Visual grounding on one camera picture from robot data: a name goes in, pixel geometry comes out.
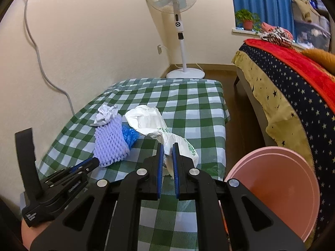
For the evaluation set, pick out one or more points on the beige garment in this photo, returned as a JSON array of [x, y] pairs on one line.
[[302, 5]]

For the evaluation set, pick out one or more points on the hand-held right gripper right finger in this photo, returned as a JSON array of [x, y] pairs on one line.
[[175, 170]]

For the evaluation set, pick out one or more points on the white windowsill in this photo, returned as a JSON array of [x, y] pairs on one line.
[[246, 30]]

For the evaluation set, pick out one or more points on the white wall outlet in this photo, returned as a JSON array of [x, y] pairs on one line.
[[159, 49]]

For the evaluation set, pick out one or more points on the black-white striped cloth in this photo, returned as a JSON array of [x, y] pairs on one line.
[[277, 38]]

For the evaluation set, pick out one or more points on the clear storage boxes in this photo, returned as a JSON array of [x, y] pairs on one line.
[[311, 35]]

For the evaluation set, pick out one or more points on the green checkered tablecloth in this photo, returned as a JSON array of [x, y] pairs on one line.
[[183, 102]]

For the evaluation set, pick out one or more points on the potted green plant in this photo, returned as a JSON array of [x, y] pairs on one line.
[[247, 21]]

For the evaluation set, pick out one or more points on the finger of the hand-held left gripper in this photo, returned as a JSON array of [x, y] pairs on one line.
[[78, 176], [89, 163]]

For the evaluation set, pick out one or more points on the orange pillow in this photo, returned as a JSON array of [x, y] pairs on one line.
[[322, 56]]

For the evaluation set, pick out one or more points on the purple foam fruit net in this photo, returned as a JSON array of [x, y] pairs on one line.
[[110, 141]]

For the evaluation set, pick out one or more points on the red fleece blanket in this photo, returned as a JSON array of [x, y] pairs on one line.
[[295, 57]]

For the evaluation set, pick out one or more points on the white standing fan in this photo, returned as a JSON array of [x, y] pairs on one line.
[[180, 26]]

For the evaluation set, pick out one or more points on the white green-print plastic bag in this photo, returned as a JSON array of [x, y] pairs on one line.
[[146, 120]]

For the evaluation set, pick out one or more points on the pink plastic bucket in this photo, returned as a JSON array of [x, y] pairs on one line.
[[274, 188]]

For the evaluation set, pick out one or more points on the pink orange cloth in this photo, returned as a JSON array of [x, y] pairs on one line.
[[267, 26]]

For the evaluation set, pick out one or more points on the grey-white crumpled paper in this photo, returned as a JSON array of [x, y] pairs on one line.
[[104, 115]]

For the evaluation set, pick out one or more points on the person's left forearm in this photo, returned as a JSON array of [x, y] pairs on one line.
[[28, 234]]

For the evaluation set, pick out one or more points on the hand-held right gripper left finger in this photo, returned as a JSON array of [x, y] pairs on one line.
[[161, 167]]

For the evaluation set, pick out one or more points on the blue plastic bag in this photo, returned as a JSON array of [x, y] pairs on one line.
[[129, 136]]

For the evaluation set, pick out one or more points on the bed with star blanket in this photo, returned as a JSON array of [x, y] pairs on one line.
[[295, 96]]

